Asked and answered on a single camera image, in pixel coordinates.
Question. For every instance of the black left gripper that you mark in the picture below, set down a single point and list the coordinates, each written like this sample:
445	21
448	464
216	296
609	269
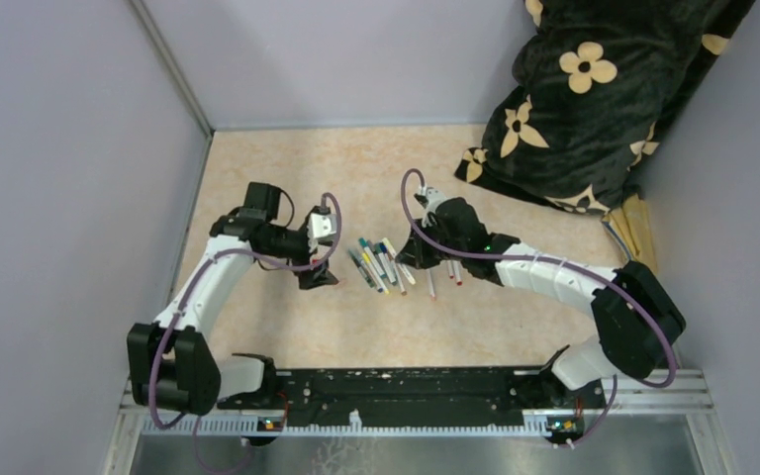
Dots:
316	273

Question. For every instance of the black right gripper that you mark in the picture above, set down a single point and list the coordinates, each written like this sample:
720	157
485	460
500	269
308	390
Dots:
415	254

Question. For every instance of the red white marker pen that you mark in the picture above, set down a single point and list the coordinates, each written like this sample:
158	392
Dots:
430	284

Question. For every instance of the green cap marker pen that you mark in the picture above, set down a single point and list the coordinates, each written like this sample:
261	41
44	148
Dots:
375	260

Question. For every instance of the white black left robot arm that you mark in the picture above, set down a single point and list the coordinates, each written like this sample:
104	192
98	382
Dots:
173	372

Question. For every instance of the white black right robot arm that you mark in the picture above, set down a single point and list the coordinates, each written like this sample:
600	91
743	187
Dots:
636	320

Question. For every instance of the dark grey marker pen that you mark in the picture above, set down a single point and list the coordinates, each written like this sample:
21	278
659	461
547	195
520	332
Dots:
361	269

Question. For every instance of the yellow cloth bag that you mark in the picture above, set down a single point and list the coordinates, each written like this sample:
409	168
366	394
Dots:
629	228

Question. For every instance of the black floral blanket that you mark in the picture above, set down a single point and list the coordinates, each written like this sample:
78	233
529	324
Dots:
598	87

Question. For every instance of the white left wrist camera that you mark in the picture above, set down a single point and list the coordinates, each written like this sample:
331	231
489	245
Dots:
322	226

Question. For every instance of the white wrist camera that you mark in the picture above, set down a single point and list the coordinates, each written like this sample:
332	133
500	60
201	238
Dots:
430	198
322	226

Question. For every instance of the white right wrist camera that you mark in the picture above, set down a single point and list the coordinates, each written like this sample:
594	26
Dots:
430	198

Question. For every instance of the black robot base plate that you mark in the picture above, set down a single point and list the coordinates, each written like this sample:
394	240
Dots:
416	397

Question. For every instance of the aluminium frame rail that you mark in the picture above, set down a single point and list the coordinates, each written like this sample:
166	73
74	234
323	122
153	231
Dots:
664	394

